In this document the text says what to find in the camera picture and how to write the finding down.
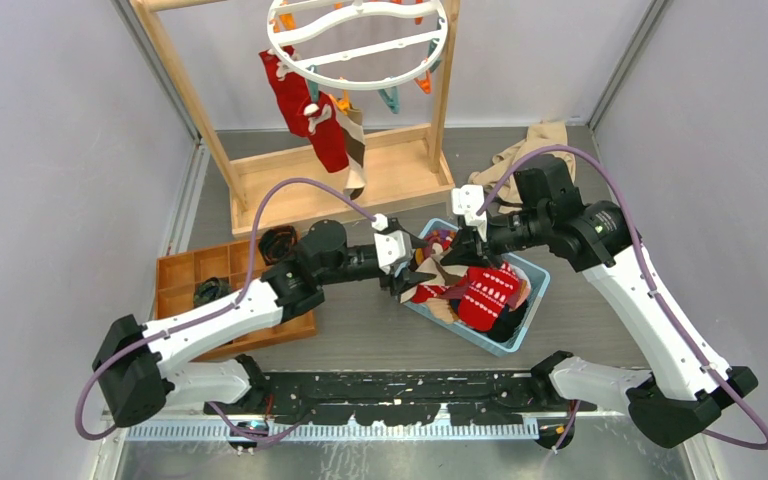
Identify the red white patterned sock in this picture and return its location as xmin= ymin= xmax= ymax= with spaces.
xmin=403 ymin=261 xmax=528 ymax=333

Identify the beige cloth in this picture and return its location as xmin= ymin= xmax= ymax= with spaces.
xmin=468 ymin=120 xmax=569 ymax=213

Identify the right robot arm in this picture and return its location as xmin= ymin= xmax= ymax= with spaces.
xmin=443 ymin=154 xmax=758 ymax=448

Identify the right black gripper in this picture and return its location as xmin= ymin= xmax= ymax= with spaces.
xmin=439 ymin=205 xmax=549 ymax=270

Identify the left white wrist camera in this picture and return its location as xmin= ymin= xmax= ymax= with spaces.
xmin=371 ymin=213 xmax=412 ymax=274

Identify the wooden hanger stand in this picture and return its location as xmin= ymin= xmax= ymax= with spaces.
xmin=132 ymin=1 xmax=461 ymax=237

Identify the beige brown striped sock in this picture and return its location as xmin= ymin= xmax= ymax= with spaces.
xmin=338 ymin=104 xmax=367 ymax=200

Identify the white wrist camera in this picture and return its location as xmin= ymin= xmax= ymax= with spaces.
xmin=450 ymin=184 xmax=488 ymax=241
xmin=371 ymin=213 xmax=412 ymax=274

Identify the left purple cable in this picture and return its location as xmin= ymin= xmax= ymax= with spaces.
xmin=75 ymin=177 xmax=379 ymax=442

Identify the wooden compartment tray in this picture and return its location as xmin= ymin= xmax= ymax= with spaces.
xmin=154 ymin=240 xmax=318 ymax=362

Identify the white round clip hanger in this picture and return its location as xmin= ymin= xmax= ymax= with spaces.
xmin=266 ymin=1 xmax=460 ymax=94

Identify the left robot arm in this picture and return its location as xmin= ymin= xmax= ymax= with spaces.
xmin=92 ymin=218 xmax=426 ymax=428

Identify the blue plastic basket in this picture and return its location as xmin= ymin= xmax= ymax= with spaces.
xmin=401 ymin=218 xmax=550 ymax=357

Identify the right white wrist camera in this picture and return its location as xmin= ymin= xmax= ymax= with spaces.
xmin=450 ymin=184 xmax=488 ymax=241

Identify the teal clothes peg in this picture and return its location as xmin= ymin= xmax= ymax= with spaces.
xmin=306 ymin=65 xmax=319 ymax=105
xmin=378 ymin=86 xmax=401 ymax=114

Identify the orange clothes peg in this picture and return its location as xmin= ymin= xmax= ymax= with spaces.
xmin=330 ymin=91 xmax=352 ymax=114

